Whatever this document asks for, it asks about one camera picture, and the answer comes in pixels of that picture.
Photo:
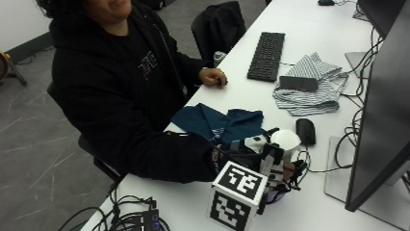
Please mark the dark blue cloth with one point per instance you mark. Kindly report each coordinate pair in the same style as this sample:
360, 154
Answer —
221, 122

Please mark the small black device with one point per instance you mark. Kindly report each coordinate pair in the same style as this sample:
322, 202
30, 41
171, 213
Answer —
325, 2

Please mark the black hub box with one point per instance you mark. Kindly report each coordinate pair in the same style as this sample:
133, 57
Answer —
145, 218

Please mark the grey monitor stand base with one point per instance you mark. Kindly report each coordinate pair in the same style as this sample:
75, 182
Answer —
357, 62
337, 170

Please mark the wooden stool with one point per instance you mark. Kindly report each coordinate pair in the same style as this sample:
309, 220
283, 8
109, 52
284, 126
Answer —
7, 68

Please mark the person in black hoodie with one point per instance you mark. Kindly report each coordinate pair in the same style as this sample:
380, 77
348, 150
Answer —
115, 80

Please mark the black keyboard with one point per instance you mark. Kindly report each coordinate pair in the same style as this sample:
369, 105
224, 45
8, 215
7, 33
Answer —
267, 56

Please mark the black flat wallet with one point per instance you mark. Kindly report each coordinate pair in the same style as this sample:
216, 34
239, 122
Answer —
299, 83

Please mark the grey striped cloth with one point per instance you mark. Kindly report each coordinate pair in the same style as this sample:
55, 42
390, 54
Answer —
314, 91

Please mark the white cube with black markers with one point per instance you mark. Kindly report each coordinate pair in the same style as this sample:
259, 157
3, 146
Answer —
236, 196

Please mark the black computer mouse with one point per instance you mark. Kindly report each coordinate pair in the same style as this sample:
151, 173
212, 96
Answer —
305, 131

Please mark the large black monitor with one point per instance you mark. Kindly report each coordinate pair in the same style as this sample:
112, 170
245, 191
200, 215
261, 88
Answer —
384, 122

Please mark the chair with black jacket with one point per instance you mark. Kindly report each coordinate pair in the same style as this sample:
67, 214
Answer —
217, 30

